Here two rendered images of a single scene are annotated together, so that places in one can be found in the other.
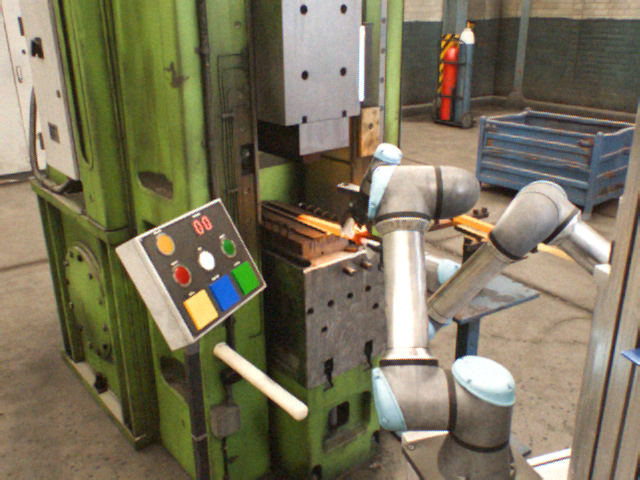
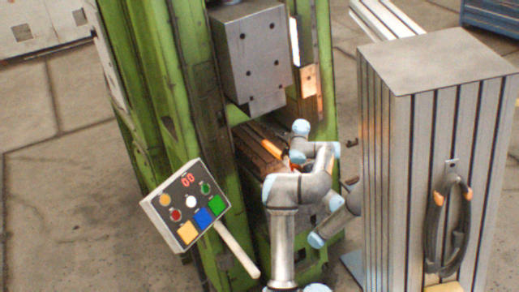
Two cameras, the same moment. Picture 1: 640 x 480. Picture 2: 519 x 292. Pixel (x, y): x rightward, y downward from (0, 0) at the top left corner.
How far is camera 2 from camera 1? 99 cm
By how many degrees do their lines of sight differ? 19
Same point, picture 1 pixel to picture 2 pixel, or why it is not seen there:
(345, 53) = (276, 51)
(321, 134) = (264, 103)
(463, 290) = (335, 225)
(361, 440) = (315, 268)
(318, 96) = (259, 82)
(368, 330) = (311, 209)
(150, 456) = (190, 268)
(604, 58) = not seen: outside the picture
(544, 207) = not seen: hidden behind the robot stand
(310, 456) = not seen: hidden behind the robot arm
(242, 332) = (230, 213)
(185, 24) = (169, 55)
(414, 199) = (285, 199)
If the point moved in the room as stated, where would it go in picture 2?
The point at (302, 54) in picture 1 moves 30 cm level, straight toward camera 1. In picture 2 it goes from (245, 62) to (233, 95)
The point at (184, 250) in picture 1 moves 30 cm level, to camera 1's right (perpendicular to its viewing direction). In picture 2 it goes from (177, 199) to (243, 199)
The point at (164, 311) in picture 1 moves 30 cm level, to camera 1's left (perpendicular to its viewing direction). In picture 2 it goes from (167, 235) to (104, 234)
